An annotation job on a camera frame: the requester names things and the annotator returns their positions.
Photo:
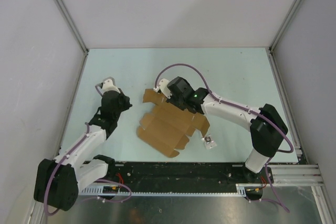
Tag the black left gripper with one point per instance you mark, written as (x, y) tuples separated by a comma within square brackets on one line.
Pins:
[(126, 100)]

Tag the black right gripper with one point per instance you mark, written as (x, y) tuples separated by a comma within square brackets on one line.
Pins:
[(171, 100)]

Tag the brown cardboard box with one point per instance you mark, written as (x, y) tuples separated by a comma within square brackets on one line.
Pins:
[(166, 128)]

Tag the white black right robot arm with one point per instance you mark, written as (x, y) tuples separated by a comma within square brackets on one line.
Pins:
[(265, 125)]

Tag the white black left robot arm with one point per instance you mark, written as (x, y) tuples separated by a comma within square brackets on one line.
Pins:
[(60, 180)]

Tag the small clear plastic packet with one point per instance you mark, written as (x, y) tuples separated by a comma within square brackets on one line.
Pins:
[(209, 143)]

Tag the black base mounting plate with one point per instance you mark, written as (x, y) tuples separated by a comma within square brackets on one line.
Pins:
[(235, 173)]

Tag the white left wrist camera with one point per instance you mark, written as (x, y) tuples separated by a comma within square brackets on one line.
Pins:
[(108, 84)]

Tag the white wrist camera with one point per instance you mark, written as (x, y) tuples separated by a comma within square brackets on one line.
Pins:
[(161, 87), (108, 84)]

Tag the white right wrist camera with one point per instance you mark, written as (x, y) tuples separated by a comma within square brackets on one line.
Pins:
[(161, 87)]

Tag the grey slotted cable duct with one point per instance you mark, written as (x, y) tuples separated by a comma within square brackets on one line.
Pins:
[(109, 190)]

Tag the aluminium rail right side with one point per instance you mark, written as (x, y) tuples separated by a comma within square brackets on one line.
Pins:
[(286, 105)]

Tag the aluminium corner post left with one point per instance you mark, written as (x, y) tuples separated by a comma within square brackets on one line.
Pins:
[(71, 25)]

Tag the aluminium corner post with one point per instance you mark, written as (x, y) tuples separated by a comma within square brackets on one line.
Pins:
[(294, 8), (71, 25)]

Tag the aluminium front rail profile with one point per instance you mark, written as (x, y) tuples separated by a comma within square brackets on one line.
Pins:
[(297, 175)]

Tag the aluminium corner post right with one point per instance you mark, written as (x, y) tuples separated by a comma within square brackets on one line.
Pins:
[(294, 8)]

